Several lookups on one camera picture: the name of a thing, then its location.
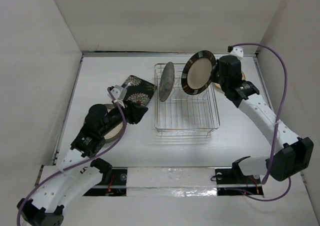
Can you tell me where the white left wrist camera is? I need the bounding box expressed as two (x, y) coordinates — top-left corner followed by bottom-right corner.
(107, 85), (127, 108)

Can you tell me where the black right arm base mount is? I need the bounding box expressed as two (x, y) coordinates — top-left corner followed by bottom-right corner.
(210, 156), (264, 196)

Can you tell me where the cream plate black glossy rim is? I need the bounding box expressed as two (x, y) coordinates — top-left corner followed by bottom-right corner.
(181, 50), (216, 95)

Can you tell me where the grey reindeer round plate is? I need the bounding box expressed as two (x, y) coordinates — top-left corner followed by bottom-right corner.
(159, 62), (175, 102)

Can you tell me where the black floral square plate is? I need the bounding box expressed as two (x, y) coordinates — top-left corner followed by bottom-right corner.
(121, 75), (157, 107)

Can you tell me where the steel wire dish rack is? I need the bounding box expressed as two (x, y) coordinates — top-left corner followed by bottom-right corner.
(154, 63), (220, 136)

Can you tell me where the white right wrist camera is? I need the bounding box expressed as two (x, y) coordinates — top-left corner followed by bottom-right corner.
(227, 46), (244, 60)

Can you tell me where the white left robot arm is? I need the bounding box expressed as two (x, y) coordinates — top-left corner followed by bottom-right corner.
(16, 100), (148, 226)

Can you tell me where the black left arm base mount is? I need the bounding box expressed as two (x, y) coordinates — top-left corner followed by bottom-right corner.
(85, 158), (128, 197)

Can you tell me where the cream plate brown rim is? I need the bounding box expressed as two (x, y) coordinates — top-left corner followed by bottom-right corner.
(104, 104), (123, 143)

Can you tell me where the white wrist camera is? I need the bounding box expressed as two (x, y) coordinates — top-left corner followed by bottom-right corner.
(227, 46), (244, 60)
(107, 85), (127, 108)

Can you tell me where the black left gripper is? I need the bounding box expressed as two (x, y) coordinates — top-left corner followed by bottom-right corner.
(100, 99), (147, 136)

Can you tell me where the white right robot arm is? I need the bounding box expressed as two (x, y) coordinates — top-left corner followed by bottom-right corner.
(211, 55), (314, 183)

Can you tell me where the beige leaf pattern plate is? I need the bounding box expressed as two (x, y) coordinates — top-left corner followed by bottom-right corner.
(213, 71), (246, 91)

